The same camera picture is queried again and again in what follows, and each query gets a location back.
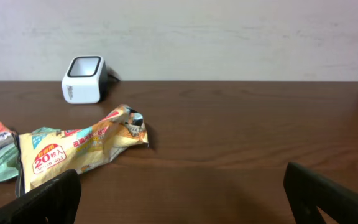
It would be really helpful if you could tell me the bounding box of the teal snack packet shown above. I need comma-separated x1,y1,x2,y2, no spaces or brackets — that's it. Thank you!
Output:
0,127,57,182

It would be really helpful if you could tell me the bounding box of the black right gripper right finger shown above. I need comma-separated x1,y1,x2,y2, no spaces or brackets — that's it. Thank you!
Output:
283,162,358,224

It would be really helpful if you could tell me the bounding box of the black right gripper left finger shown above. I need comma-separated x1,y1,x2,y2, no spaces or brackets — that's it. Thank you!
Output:
0,169,81,224

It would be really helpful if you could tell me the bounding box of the white barcode scanner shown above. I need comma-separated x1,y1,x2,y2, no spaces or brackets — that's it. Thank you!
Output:
62,55,108,104

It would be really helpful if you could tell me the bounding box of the yellow snack bag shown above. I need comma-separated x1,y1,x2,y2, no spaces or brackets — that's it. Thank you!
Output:
16,105,148,197

